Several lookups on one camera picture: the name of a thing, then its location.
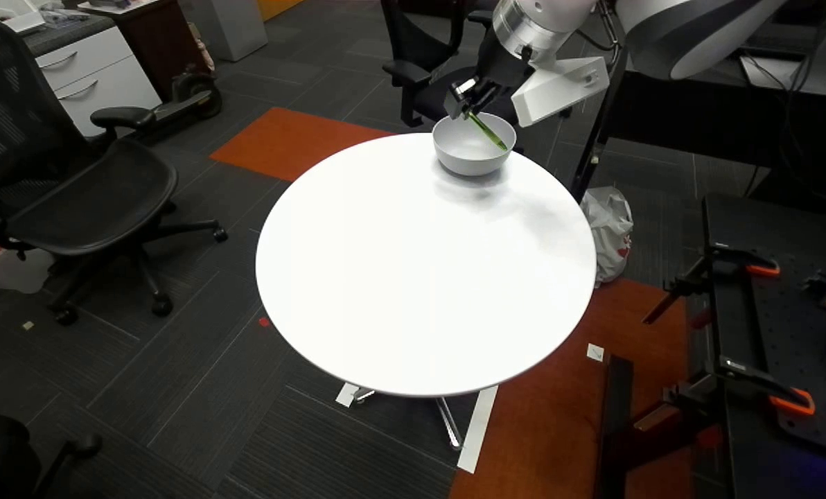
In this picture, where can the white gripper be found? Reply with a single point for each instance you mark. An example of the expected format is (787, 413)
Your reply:
(562, 90)

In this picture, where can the green pen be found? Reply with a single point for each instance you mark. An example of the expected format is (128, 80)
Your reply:
(490, 130)

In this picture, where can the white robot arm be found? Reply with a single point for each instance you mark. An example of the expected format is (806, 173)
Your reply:
(562, 21)

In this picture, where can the grey bowl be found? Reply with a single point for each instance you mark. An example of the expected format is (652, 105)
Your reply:
(472, 152)

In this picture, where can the black office chair with armrests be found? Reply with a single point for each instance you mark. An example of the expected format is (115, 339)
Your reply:
(432, 65)

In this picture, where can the white plastic bag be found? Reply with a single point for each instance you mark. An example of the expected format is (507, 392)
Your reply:
(608, 231)

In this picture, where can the black desk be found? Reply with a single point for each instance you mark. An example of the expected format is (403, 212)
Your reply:
(735, 111)

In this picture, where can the small white paper scrap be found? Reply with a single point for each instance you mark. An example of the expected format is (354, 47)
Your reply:
(595, 350)

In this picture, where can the large orange black bar clamp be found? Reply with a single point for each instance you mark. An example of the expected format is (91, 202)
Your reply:
(756, 392)
(722, 266)

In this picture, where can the silver table base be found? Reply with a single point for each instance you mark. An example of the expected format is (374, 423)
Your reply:
(472, 427)

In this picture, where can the round white table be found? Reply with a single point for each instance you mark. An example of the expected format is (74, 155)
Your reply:
(597, 416)

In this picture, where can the white drawer cabinet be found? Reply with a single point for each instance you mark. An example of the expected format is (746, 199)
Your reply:
(96, 70)

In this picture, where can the black workbench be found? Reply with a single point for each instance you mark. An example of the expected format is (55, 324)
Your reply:
(784, 350)

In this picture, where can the black mesh office chair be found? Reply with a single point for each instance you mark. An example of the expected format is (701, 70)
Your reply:
(70, 195)

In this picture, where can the black swivel chair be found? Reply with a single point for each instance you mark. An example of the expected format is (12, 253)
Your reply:
(12, 457)

